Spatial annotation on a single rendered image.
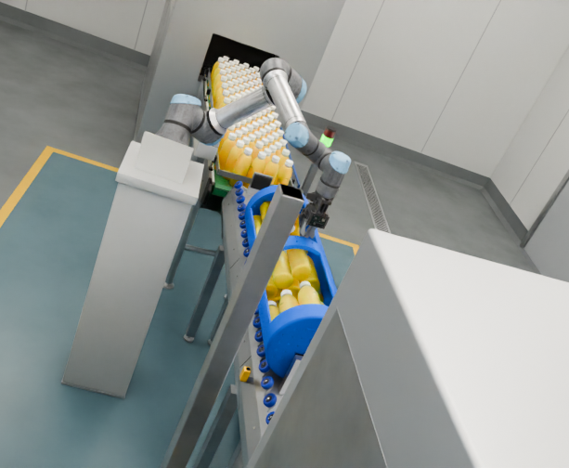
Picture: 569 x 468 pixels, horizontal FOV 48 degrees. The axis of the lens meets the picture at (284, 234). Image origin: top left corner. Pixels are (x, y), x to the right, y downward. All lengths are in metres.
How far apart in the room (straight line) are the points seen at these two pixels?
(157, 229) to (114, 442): 0.99
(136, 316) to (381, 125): 5.21
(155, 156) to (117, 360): 1.01
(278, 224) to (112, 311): 1.50
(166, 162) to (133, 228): 0.30
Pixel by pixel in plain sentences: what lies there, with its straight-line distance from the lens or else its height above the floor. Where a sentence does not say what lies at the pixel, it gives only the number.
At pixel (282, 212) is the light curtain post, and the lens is 1.53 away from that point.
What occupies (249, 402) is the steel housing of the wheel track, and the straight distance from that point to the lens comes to 2.17.
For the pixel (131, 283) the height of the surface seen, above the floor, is 0.66.
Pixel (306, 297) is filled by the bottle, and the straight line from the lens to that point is 2.15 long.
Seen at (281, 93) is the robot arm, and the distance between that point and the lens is 2.35.
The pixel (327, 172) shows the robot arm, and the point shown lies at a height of 1.52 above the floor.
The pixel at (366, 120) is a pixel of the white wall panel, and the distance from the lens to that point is 7.58.
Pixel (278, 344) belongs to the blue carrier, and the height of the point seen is 1.10.
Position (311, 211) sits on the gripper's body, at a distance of 2.28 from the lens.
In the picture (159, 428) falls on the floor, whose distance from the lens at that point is 3.18.
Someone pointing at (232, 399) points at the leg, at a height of 0.59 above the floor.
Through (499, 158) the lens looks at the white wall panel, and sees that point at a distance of 8.18.
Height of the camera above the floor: 2.32
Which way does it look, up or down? 27 degrees down
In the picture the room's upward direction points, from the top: 24 degrees clockwise
